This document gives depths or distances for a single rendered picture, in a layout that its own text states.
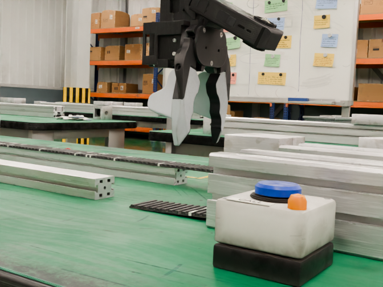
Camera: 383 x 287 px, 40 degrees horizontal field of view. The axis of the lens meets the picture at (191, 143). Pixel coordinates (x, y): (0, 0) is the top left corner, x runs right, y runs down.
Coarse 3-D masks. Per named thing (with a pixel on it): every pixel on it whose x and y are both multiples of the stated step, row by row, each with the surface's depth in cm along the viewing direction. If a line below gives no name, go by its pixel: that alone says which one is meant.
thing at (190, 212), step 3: (198, 207) 67; (201, 207) 67; (204, 207) 67; (186, 210) 65; (189, 210) 65; (192, 210) 65; (195, 210) 65; (198, 210) 65; (201, 210) 65; (204, 210) 66; (180, 213) 64; (183, 213) 64; (186, 213) 64; (189, 213) 63; (192, 213) 63
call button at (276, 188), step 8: (256, 184) 45; (264, 184) 44; (272, 184) 44; (280, 184) 44; (288, 184) 45; (296, 184) 45; (256, 192) 45; (264, 192) 44; (272, 192) 44; (280, 192) 44; (288, 192) 44; (296, 192) 44
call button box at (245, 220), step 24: (216, 216) 44; (240, 216) 43; (264, 216) 42; (288, 216) 41; (312, 216) 42; (216, 240) 45; (240, 240) 43; (264, 240) 42; (288, 240) 41; (312, 240) 42; (216, 264) 45; (240, 264) 43; (264, 264) 42; (288, 264) 41; (312, 264) 43
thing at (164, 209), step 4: (172, 204) 69; (176, 204) 69; (180, 204) 69; (184, 204) 69; (156, 208) 66; (160, 208) 66; (164, 208) 66; (168, 208) 66; (172, 208) 67; (164, 212) 65
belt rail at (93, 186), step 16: (0, 160) 89; (0, 176) 84; (16, 176) 83; (32, 176) 80; (48, 176) 78; (64, 176) 76; (80, 176) 74; (96, 176) 75; (112, 176) 76; (64, 192) 76; (80, 192) 74; (96, 192) 73; (112, 192) 76
